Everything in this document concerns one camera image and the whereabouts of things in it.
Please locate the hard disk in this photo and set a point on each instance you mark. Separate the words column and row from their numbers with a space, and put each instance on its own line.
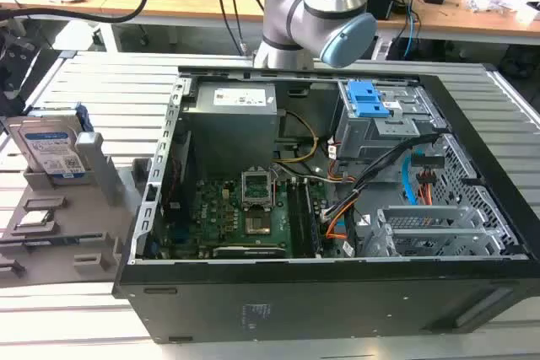
column 46, row 145

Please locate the grey metal disk bay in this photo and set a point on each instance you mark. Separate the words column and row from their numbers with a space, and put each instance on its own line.
column 371, row 141

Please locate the silver CPU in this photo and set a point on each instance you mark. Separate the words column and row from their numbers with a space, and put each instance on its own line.
column 36, row 218

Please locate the grey parts rack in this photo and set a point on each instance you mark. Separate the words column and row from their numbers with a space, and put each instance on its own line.
column 84, row 216

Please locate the grey power supply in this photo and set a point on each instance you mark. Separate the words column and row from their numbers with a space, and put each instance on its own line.
column 228, row 132

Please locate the green motherboard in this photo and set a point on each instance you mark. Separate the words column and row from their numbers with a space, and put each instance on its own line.
column 219, row 212

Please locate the CPU socket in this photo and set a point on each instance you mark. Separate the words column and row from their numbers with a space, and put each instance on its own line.
column 258, row 225

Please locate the black graphics card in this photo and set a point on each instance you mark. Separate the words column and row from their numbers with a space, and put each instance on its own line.
column 249, row 251

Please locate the black RAM stick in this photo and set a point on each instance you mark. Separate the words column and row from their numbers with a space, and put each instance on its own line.
column 311, row 225

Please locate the blue plastic bay latch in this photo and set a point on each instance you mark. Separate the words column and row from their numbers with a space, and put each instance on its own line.
column 363, row 98

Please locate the black PC case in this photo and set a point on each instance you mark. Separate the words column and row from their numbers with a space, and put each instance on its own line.
column 295, row 313

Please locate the black power connector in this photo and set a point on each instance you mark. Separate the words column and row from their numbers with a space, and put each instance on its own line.
column 428, row 162

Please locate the wooden desk white frame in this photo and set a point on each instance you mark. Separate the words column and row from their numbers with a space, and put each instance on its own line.
column 464, row 18
column 169, row 1

